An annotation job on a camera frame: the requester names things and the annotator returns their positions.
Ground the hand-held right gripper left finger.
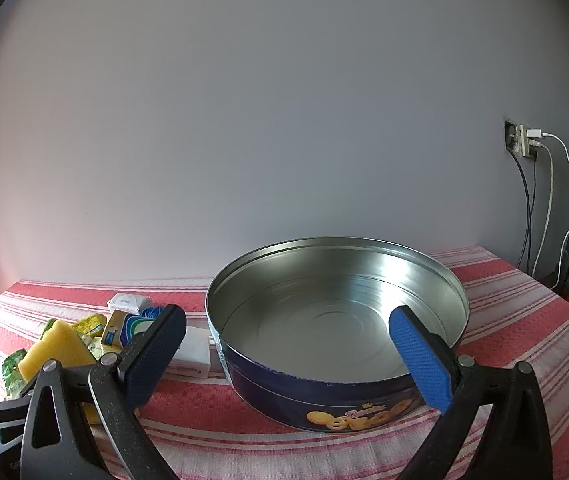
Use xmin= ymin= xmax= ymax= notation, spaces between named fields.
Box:
xmin=19 ymin=304 xmax=188 ymax=480

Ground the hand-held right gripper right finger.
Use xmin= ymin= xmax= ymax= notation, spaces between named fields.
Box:
xmin=388 ymin=305 xmax=555 ymax=480

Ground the blue white tissue pack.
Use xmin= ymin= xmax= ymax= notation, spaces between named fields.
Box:
xmin=100 ymin=305 xmax=165 ymax=363

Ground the green leaf tissue pack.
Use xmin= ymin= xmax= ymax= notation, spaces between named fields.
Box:
xmin=2 ymin=350 xmax=32 ymax=401

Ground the green yellow tissue pack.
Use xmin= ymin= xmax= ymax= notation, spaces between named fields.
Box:
xmin=71 ymin=312 xmax=108 ymax=348

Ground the large yellow sponge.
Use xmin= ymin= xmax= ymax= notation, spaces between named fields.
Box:
xmin=18 ymin=319 xmax=98 ymax=397

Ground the blue round cookie tin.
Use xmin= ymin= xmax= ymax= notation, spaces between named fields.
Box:
xmin=205 ymin=236 xmax=469 ymax=433

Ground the small white tissue pack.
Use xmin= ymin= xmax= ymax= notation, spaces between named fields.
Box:
xmin=107 ymin=292 xmax=152 ymax=313

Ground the red striped tablecloth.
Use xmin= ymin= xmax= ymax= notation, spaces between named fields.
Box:
xmin=0 ymin=245 xmax=569 ymax=480

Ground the white charging cable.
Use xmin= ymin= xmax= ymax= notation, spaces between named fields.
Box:
xmin=531 ymin=145 xmax=555 ymax=278
xmin=541 ymin=132 xmax=569 ymax=291

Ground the wall power outlet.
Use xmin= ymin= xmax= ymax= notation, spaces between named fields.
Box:
xmin=503 ymin=117 xmax=540 ymax=158

